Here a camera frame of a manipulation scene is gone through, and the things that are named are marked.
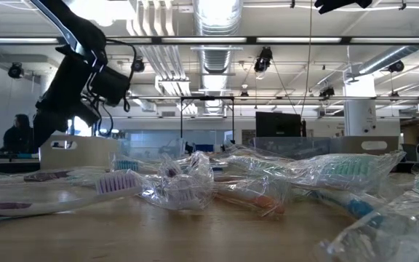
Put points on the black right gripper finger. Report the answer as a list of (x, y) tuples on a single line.
[(333, 4)]

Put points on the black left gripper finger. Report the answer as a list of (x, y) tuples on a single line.
[(46, 125)]

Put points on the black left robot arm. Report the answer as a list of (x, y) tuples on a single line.
[(78, 29)]

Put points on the white plastic bin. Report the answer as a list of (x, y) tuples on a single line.
[(86, 153)]

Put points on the wrapped blue toothbrush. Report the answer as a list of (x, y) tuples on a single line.
[(358, 209), (126, 165)]

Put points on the clear plastic bin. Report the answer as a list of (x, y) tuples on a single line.
[(151, 149)]

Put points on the white column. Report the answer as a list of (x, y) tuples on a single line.
[(360, 109)]

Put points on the black monitor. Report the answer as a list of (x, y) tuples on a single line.
[(278, 125)]

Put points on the light grey plastic bin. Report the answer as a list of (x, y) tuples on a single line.
[(347, 145)]

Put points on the dark grey plastic bin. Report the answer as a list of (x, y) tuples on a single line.
[(289, 147)]

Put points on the wrapped green toothbrush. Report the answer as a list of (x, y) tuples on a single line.
[(395, 233), (340, 169)]

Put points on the wrapped orange toothbrush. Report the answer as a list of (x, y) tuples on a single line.
[(257, 202)]

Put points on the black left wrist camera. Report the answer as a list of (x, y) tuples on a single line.
[(111, 85)]

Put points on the black ceiling camera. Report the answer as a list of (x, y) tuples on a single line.
[(15, 70), (327, 92), (396, 66), (263, 60), (137, 65)]

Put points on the black background frame stand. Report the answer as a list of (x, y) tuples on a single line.
[(207, 98)]

